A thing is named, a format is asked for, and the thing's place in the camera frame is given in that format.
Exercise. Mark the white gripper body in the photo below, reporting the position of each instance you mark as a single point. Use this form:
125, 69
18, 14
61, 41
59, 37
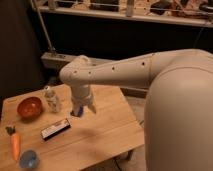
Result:
82, 95

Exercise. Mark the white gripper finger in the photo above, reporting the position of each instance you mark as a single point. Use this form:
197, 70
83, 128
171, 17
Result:
76, 110
92, 108

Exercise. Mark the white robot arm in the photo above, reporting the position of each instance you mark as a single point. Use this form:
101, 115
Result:
178, 118

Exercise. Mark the blue sponge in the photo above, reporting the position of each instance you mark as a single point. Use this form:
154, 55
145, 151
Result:
79, 114

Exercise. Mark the black rectangular snack bar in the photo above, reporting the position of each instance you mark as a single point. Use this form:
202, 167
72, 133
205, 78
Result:
55, 129

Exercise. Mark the small clear plastic bottle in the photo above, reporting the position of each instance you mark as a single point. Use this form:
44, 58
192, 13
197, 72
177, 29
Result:
52, 99

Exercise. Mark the wooden table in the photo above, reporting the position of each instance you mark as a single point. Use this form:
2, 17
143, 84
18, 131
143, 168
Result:
91, 138

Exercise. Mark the orange red bowl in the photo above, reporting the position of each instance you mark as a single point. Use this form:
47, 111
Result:
30, 107

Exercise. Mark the grey metal pole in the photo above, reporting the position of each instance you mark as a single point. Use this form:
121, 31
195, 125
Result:
50, 46

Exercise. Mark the orange toy carrot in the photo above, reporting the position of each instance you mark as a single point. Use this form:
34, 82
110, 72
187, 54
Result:
15, 140

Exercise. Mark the white wall shelf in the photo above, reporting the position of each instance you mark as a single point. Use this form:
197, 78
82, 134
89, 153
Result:
197, 13

